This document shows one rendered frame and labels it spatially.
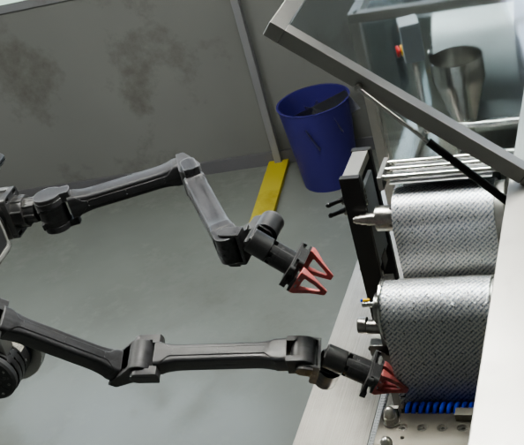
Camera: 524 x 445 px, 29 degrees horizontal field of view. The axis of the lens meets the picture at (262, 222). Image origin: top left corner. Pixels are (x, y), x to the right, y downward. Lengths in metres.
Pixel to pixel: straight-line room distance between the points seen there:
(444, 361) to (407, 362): 0.08
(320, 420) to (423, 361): 0.41
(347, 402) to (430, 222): 0.54
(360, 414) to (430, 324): 0.44
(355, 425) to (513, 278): 1.03
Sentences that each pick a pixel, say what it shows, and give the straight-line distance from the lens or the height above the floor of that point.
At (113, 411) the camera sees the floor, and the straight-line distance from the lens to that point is 4.38.
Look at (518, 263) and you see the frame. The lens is 1.63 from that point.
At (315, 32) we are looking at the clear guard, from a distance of 1.84.
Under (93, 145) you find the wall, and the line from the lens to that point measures 6.15.
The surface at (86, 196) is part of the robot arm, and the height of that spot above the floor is 1.47.
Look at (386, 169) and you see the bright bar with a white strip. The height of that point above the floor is 1.45.
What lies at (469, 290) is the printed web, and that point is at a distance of 2.19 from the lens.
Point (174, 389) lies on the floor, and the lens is 4.36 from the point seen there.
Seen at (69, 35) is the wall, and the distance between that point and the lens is 5.89.
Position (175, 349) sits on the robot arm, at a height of 1.25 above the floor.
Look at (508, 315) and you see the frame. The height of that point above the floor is 1.65.
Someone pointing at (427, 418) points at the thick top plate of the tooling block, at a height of 1.03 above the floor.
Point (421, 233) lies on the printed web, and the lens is 2.36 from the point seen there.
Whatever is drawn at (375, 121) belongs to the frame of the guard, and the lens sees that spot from 3.13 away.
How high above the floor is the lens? 2.56
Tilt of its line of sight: 29 degrees down
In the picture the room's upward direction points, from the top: 16 degrees counter-clockwise
